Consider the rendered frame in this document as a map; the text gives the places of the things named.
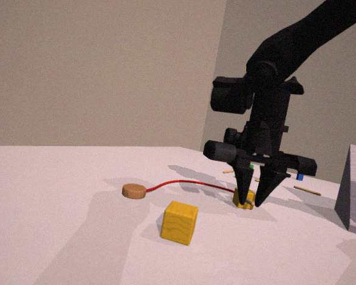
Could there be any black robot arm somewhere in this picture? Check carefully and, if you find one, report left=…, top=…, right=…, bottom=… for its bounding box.
left=211, top=0, right=356, bottom=120

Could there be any small blue block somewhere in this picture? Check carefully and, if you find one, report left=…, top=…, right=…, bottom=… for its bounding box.
left=296, top=172, right=304, bottom=181

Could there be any red string with wooden stick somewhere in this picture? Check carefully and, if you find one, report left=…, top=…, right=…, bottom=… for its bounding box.
left=146, top=180, right=255, bottom=206

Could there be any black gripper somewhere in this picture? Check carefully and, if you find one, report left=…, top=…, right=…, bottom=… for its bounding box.
left=203, top=114, right=317, bottom=207

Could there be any round wooden button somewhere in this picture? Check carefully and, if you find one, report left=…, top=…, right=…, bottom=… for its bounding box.
left=122, top=184, right=146, bottom=199

